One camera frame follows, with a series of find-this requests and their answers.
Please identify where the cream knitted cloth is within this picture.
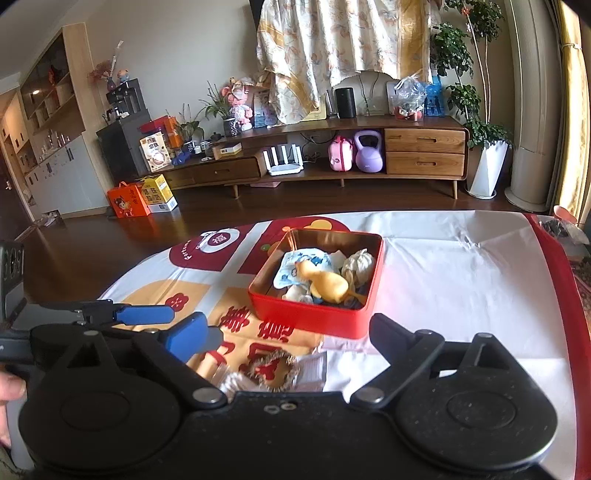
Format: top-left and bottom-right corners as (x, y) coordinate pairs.
(341, 249), (376, 289)

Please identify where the wooden wall shelf cabinet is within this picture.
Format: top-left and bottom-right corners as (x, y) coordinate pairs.
(1, 23), (113, 220)

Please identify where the plastic bag of items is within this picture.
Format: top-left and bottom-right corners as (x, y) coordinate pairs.
(393, 75), (427, 121)

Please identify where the yellow carton box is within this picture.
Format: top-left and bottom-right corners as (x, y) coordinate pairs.
(140, 174), (177, 214)

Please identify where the clear packet with paper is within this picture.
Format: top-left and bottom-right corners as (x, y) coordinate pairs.
(294, 352), (328, 392)

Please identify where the floral sheet covered tv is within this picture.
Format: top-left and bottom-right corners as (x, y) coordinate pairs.
(256, 0), (433, 124)

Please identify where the wooden tv cabinet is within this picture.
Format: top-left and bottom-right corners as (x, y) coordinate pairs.
(163, 115), (470, 189)

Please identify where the pink plush doll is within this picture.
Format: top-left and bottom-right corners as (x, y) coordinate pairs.
(221, 77), (253, 132)

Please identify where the black cylinder speaker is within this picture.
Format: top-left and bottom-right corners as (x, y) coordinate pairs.
(335, 87), (356, 119)

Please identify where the brown beaded bracelet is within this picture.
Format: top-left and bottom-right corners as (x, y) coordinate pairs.
(239, 349), (302, 393)

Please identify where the white cloth in box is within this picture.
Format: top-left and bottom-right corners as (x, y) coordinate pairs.
(280, 248), (348, 305)

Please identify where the pink small case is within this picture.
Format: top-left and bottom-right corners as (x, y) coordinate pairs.
(328, 135), (355, 172)

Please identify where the purple kettlebell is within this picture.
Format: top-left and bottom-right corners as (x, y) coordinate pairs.
(353, 130), (384, 174)

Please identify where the white wifi router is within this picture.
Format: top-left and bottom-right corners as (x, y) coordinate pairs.
(263, 144), (304, 177)

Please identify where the red metal tin box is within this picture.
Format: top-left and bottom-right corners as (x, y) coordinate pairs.
(249, 229), (385, 339)

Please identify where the black cabinet with coffee machine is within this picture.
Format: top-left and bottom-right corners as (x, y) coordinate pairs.
(96, 79), (151, 185)

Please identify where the blue cartoon face mask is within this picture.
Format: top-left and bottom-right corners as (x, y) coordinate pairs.
(273, 248), (335, 290)

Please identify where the yellow curtain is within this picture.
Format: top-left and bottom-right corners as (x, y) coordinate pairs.
(551, 1), (590, 224)

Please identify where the person's left hand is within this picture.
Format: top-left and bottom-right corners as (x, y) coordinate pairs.
(0, 371), (26, 448)

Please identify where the orange gift box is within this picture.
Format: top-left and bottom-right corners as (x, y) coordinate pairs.
(107, 182), (151, 219)

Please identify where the yellow plush toy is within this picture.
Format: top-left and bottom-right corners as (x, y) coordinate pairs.
(297, 260), (349, 304)

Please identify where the white standing air conditioner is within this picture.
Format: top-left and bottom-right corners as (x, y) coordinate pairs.
(505, 0), (562, 212)

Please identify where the potted tree white pot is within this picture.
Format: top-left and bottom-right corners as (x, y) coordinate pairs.
(430, 1), (511, 200)

